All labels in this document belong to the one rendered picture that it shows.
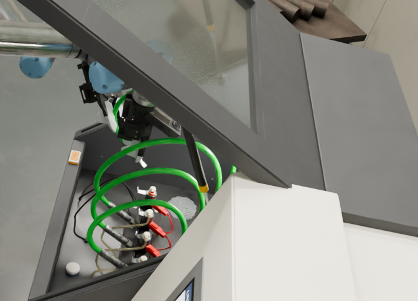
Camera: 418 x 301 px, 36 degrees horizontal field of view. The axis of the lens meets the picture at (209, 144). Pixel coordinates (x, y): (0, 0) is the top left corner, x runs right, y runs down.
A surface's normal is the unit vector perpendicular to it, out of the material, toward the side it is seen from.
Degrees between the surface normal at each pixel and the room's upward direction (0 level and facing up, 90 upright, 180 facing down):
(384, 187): 0
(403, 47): 90
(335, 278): 0
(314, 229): 0
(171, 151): 90
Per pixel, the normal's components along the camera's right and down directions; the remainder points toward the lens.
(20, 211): 0.25, -0.73
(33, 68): -0.12, 0.63
